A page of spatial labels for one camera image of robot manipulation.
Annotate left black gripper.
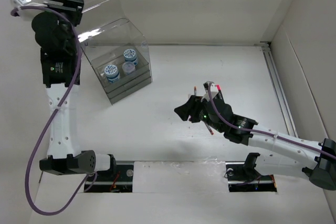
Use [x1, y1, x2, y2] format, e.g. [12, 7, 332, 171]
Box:
[39, 0, 83, 53]

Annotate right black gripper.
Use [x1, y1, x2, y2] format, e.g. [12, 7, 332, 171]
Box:
[174, 95, 225, 133]

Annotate small dark glitter jar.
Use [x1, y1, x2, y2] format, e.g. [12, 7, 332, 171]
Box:
[122, 61, 136, 76]

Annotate clear acrylic drawer organizer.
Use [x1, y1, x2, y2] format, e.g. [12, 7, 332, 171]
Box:
[76, 0, 152, 104]

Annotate blue slime jar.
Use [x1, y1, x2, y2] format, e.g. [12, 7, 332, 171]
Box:
[123, 48, 138, 66]
[104, 64, 120, 83]

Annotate pink capped marker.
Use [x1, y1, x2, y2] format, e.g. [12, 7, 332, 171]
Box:
[215, 84, 224, 101]

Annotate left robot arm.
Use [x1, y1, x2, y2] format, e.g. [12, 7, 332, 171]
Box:
[31, 0, 117, 180]

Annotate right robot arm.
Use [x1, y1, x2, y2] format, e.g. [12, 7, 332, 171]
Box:
[174, 95, 335, 191]

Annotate red pen lower right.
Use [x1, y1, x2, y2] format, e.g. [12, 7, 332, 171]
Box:
[205, 124, 214, 135]

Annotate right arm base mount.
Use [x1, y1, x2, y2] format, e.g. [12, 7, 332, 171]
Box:
[224, 153, 277, 193]

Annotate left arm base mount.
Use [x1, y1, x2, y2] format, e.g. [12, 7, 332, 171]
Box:
[83, 161, 134, 193]

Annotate aluminium rail right side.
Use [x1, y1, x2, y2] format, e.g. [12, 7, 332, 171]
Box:
[260, 42, 297, 136]

